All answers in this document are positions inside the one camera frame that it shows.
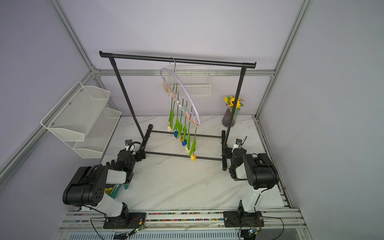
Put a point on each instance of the teal green glove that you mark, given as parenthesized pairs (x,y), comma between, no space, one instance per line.
(117,188)

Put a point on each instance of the white tulip group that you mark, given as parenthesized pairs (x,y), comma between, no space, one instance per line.
(170,126)
(188,136)

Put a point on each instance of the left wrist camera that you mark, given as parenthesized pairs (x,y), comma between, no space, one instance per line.
(128,144)

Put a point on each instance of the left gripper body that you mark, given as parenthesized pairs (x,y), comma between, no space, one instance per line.
(136,157)

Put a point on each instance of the pale yellow tulip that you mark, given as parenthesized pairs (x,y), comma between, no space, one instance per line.
(193,148)

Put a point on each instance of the yellow tulip group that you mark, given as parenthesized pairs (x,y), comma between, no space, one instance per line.
(180,124)

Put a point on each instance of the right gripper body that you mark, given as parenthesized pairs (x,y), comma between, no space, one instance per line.
(230,155)

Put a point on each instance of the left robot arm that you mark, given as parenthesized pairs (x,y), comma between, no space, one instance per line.
(88,186)

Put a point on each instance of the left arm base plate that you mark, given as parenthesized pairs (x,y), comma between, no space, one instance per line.
(131,221)

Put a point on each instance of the white wire wall basket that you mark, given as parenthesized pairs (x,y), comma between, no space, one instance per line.
(195,78)

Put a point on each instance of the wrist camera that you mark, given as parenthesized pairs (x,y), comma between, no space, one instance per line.
(238,144)
(128,144)

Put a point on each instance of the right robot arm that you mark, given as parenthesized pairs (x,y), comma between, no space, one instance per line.
(260,173)

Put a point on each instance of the dark ribbed vase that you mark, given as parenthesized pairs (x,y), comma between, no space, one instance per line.
(227,116)

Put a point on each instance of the black clothes rack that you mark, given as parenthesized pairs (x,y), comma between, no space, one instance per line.
(112,58)

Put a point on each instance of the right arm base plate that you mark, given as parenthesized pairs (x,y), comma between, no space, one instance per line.
(234,219)

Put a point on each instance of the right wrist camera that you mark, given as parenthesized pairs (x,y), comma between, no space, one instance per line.
(238,144)

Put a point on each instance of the sunflower bouquet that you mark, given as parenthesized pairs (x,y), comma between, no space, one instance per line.
(230,102)

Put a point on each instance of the blue tulip group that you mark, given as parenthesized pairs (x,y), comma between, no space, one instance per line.
(184,133)
(176,128)

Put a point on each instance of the white mesh two-tier shelf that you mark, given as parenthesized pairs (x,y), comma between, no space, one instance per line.
(83,121)

